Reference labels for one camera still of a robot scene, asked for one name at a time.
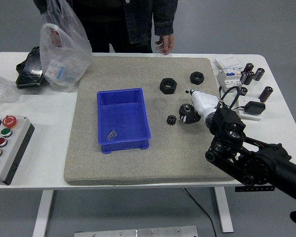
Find person's left hand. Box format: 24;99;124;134
154;33;175;56

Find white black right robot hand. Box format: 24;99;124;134
181;88;219;125

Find large black gear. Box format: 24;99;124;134
179;103;195;121

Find small black hex nut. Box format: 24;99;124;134
189;71;206;85

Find small black gear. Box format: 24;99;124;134
166;114;178;126

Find blue plastic box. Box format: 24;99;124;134
96;87;151;154

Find large black hex nut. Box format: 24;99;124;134
159;77;178;95

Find grey push-button control box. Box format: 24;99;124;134
0;115;36;186

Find white circuit breaker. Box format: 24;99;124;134
217;66;243;94

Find white socket plate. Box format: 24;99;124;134
236;95;265;121

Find black power adapter plug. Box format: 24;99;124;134
244;101;266;116

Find person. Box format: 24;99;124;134
33;0;178;54

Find grey-brown mat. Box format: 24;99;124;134
63;56;236;186

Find clear packet of screws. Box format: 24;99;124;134
106;128;118;141

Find clear plastic bag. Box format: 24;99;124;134
39;0;93;93

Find black table control panel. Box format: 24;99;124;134
235;186;276;193

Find white table leg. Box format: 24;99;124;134
213;187;234;233
32;190;55;237

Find white blue small carton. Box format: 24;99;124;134
44;60;66;82

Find black wrapped plastic part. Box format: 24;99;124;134
15;46;50;90

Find crumpled clear plastic wrap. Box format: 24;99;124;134
0;76;22;106

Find red emergency stop button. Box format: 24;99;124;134
2;115;17;128

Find black adapter cord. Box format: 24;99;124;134
218;86;247;111

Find flat white switch panel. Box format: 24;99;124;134
215;56;243;71

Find black floor cable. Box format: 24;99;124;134
184;187;217;237

